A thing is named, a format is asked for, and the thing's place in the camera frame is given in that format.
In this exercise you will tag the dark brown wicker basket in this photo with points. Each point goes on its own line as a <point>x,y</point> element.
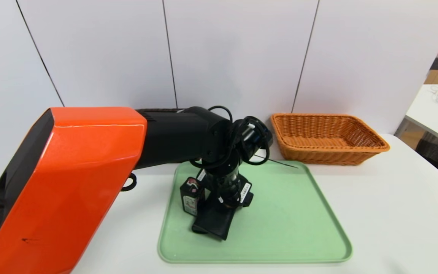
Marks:
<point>158,110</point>

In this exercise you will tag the orange wicker basket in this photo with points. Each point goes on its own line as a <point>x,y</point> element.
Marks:
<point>318,152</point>

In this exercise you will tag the white side table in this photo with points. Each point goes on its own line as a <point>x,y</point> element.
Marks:
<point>432,114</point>

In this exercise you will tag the light green plastic tray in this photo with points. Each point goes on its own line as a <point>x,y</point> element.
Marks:
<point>299,213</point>

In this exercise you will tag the small black drink carton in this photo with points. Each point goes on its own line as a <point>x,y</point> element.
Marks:
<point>191,198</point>

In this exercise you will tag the dark grey box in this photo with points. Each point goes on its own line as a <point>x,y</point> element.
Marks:
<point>437,64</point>

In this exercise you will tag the black soft glasses case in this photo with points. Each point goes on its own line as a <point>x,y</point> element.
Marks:
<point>215,226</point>

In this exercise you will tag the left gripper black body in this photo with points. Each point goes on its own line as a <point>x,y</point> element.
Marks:
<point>238,196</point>

